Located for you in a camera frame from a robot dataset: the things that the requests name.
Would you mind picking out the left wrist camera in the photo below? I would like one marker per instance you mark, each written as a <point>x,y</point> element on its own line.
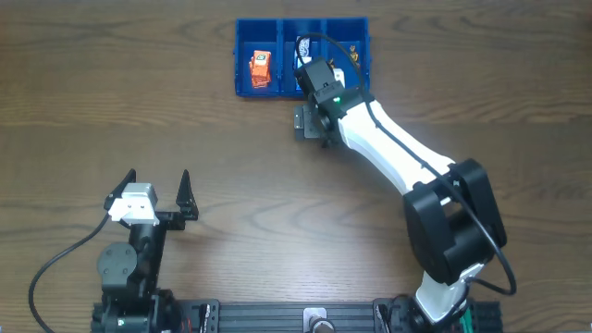
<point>134,203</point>

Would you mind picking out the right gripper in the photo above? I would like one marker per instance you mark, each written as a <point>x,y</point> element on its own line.
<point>314,74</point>

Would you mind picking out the orange candy box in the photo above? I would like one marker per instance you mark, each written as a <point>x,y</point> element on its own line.
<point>262,62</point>
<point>260,83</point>

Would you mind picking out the mounting rail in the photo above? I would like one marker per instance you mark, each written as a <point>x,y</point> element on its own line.
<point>268,314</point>

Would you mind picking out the blue tray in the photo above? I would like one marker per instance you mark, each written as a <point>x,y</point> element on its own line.
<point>256,32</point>

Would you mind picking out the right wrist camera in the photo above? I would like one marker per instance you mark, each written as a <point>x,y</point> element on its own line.
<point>339,77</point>

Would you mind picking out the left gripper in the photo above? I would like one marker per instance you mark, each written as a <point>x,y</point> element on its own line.
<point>171,220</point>

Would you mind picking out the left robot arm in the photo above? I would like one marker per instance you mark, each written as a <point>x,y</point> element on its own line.
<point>139,259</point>

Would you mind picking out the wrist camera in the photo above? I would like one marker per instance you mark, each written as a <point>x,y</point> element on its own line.
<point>134,203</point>
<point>339,77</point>

